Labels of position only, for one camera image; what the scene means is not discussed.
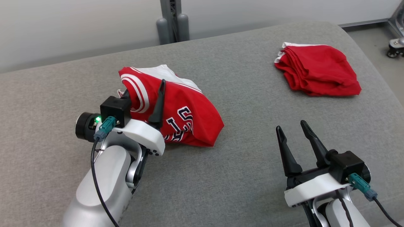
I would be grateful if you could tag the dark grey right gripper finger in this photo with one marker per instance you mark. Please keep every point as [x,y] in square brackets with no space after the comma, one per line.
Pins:
[288,157]
[317,145]

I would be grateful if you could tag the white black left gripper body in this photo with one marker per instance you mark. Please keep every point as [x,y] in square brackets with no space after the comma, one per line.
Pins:
[145,135]

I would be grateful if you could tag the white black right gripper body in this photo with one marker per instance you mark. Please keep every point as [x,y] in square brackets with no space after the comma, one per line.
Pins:
[312,190]

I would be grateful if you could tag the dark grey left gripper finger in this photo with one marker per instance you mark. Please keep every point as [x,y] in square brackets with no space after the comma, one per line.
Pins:
[126,94]
[159,107]

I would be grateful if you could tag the red basketball jersey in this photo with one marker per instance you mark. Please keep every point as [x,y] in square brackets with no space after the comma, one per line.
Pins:
[192,107]

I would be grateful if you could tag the red white shorts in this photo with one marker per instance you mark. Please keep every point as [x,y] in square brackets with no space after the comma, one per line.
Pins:
[318,69]

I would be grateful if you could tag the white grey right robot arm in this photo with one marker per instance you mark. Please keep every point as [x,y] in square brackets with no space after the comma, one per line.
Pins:
[347,214]

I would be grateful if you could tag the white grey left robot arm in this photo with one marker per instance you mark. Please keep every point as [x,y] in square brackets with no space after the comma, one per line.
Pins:
[104,186]

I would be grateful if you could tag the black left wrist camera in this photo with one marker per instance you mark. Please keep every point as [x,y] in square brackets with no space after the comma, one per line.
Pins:
[113,108]

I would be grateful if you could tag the grey cylinder post foot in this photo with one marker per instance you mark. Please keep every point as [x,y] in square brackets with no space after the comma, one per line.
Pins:
[163,31]
[183,28]

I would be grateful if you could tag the grey metal wall post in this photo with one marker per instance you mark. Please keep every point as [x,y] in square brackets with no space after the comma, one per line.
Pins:
[172,12]

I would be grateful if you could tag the grey wheeled metal frame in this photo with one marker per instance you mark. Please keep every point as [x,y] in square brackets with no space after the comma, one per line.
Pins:
[397,41]

